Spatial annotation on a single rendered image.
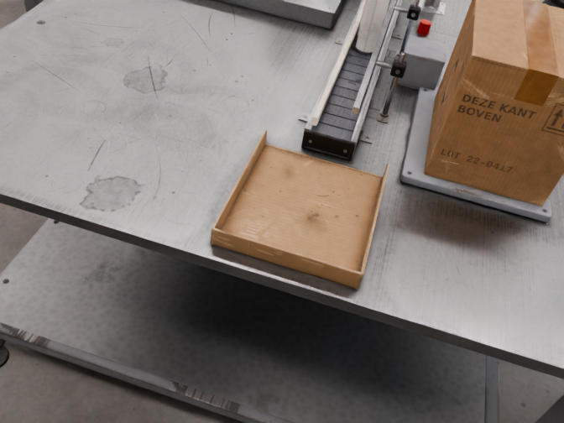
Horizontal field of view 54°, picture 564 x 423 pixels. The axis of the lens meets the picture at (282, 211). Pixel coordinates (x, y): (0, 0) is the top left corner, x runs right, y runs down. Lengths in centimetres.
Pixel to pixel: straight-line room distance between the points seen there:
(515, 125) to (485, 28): 19
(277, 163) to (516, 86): 46
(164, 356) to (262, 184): 64
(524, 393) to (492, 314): 103
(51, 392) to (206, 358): 48
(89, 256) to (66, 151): 66
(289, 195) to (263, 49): 55
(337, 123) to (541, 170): 40
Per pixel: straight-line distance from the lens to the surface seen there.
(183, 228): 98
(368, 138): 124
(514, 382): 201
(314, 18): 164
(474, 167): 114
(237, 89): 132
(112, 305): 164
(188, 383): 150
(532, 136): 110
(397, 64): 125
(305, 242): 97
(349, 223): 103
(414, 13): 152
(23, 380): 182
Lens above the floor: 155
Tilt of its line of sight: 45 degrees down
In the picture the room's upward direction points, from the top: 10 degrees clockwise
